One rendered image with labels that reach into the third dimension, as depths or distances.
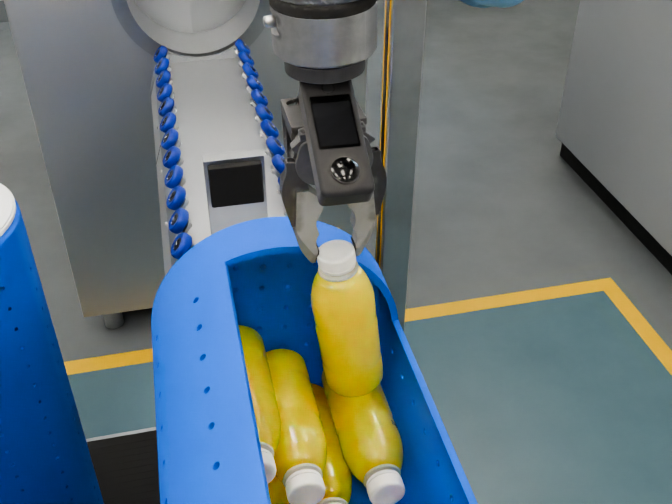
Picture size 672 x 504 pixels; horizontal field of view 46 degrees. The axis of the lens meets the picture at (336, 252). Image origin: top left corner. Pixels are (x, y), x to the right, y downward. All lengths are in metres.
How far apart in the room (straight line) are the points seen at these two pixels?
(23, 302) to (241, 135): 0.60
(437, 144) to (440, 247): 0.80
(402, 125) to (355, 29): 0.84
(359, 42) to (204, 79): 1.33
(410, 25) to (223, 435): 0.92
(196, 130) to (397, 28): 0.54
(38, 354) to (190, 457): 0.78
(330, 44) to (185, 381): 0.33
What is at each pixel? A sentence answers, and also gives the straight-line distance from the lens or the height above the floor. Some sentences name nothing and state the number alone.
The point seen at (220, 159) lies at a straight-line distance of 1.30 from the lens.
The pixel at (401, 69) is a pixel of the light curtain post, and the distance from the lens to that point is 1.44.
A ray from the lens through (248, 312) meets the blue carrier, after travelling 0.94.
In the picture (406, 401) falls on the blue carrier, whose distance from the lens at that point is 0.90.
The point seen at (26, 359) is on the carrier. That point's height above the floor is 0.80.
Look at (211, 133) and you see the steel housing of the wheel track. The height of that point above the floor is 0.93.
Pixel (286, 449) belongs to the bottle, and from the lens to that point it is 0.82.
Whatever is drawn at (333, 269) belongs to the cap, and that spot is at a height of 1.25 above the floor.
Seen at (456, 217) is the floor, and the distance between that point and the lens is 3.12.
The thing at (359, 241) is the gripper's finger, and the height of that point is 1.27.
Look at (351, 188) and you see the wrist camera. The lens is 0.64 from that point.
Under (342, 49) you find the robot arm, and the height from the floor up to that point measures 1.47.
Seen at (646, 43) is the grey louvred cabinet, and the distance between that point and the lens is 2.97.
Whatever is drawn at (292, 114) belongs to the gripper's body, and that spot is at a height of 1.39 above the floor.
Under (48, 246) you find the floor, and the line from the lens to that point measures 3.11.
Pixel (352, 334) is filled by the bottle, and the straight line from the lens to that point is 0.81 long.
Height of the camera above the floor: 1.72
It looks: 36 degrees down
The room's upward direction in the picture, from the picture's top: straight up
